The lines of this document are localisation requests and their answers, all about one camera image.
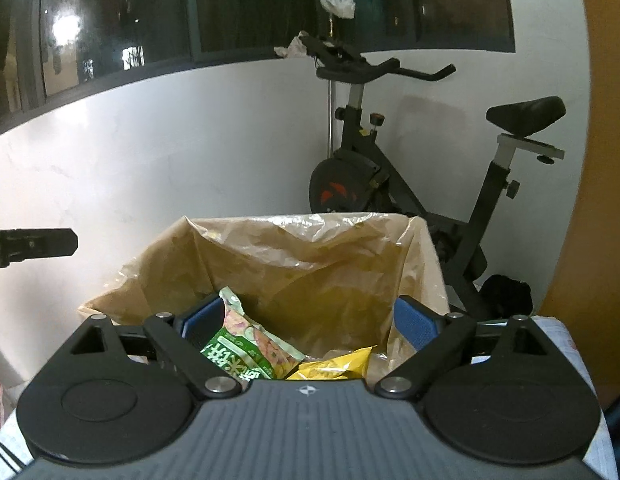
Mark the crumpled white tissue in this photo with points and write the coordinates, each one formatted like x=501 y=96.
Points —
x=292 y=46

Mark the dark window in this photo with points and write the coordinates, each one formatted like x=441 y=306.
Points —
x=290 y=5

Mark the plastic-lined cardboard box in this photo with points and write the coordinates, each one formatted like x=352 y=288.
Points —
x=310 y=260

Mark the black exercise bike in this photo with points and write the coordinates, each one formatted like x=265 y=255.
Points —
x=355 y=165

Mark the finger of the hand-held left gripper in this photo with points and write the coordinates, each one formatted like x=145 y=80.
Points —
x=40 y=244

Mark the yellow snack packet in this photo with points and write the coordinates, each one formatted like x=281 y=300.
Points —
x=330 y=365

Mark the wooden door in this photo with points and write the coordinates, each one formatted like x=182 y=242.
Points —
x=605 y=210

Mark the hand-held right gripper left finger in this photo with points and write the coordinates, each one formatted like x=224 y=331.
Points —
x=202 y=321

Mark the white plastic bag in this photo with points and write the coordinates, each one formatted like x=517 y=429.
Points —
x=337 y=2

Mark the patterned white tablecloth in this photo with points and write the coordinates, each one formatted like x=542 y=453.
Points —
x=585 y=360

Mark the green snack packet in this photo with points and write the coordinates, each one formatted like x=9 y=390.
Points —
x=245 y=340

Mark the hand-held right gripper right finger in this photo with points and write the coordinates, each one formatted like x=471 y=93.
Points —
x=415 y=325

